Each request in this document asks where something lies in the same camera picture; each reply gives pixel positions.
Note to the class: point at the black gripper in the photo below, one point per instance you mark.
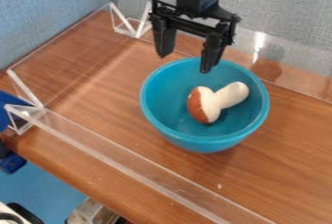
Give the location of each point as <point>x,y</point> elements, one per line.
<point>210,22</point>

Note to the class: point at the blue plastic bowl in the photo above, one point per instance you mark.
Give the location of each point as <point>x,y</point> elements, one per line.
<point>163,103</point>

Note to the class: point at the brown white toy mushroom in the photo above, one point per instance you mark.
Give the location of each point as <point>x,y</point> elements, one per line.
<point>204,103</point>

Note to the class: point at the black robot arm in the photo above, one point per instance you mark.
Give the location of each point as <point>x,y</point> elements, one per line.
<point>199,17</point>

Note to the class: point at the clear acrylic barrier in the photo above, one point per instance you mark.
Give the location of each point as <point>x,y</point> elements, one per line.
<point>81,130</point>

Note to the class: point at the grey metal table leg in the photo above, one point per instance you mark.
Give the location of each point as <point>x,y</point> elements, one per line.
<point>91,213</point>

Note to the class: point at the black white object corner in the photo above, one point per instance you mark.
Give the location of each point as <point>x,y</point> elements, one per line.
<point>14,214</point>

